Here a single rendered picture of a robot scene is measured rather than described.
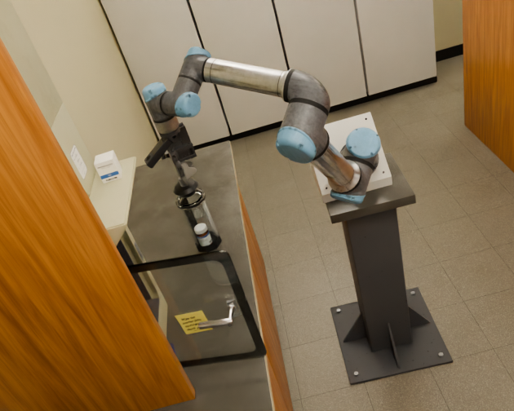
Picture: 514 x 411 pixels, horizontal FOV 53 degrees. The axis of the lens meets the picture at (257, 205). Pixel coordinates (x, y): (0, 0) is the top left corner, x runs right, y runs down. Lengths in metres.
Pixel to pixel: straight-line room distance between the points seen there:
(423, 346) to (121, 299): 1.73
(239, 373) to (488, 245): 1.96
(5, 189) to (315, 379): 1.87
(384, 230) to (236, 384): 0.93
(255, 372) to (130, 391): 0.34
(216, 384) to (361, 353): 1.24
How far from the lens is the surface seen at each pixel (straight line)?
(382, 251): 2.19
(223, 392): 1.52
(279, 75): 1.51
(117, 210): 1.26
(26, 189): 1.09
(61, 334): 1.35
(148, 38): 4.26
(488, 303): 2.85
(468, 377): 2.58
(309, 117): 1.42
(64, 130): 1.37
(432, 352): 2.63
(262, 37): 4.28
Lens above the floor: 2.14
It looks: 35 degrees down
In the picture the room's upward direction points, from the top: 18 degrees counter-clockwise
